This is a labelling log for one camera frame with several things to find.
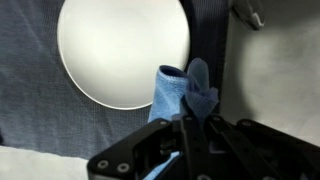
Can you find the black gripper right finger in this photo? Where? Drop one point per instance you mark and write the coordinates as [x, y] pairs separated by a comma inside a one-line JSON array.
[[266, 150]]

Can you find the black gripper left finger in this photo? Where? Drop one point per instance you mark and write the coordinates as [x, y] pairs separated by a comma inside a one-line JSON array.
[[133, 150]]

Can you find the blue microfibre towel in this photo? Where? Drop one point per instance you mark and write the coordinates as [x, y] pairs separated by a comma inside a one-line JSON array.
[[166, 93]]

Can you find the white round plate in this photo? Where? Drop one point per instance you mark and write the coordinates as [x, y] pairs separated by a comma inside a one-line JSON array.
[[120, 50]]

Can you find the dark blue cloth placemat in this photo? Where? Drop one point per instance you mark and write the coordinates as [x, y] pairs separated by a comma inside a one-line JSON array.
[[33, 100]]

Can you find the silver metal spoon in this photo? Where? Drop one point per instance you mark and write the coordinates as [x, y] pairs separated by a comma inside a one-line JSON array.
[[248, 13]]

